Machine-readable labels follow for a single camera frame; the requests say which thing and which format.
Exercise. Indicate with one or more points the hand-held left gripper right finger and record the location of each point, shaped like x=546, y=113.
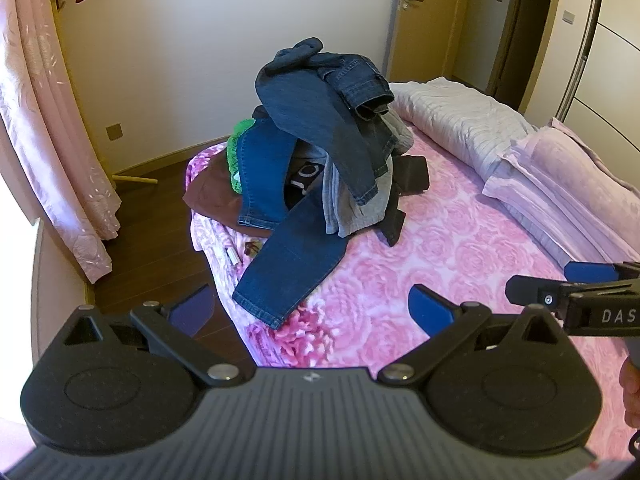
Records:
x=430, y=307

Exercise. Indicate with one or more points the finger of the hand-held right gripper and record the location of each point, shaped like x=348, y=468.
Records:
x=530, y=290
x=590, y=271

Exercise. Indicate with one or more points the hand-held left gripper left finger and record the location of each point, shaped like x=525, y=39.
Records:
x=192, y=310

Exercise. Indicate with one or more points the dark denim jeans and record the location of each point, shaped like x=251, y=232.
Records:
x=300, y=105

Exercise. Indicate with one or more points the person's right hand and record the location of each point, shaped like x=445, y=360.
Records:
x=632, y=390

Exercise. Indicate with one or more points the small white tube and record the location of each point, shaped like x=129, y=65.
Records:
x=232, y=256

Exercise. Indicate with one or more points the pink floral blanket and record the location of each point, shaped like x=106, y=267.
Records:
x=450, y=240

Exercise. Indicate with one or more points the pink pillow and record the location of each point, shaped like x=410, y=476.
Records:
x=565, y=185

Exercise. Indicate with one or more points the bright blue jeans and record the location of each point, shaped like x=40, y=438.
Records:
x=290, y=265

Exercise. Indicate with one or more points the brown garment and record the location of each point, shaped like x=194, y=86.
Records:
x=215, y=195

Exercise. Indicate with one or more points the grey garment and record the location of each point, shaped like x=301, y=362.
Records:
x=350, y=210

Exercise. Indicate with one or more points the black garment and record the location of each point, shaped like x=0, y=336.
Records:
x=412, y=172

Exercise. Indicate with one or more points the wooden stick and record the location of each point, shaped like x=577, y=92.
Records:
x=135, y=178

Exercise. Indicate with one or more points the green knitted garment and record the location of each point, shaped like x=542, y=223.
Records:
x=236, y=152

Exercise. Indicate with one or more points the black printed shirt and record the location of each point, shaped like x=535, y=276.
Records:
x=302, y=180

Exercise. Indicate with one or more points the striped white quilt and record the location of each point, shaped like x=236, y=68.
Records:
x=460, y=120

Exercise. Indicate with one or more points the cream wardrobe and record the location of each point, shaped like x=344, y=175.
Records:
x=605, y=50

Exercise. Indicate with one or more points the pink curtain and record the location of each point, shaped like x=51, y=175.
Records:
x=45, y=110

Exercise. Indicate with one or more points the wooden door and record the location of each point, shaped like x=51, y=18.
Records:
x=435, y=30

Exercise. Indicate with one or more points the gold wall socket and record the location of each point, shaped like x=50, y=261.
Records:
x=114, y=132

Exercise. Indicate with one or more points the grey wall switch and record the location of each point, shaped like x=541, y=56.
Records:
x=568, y=16

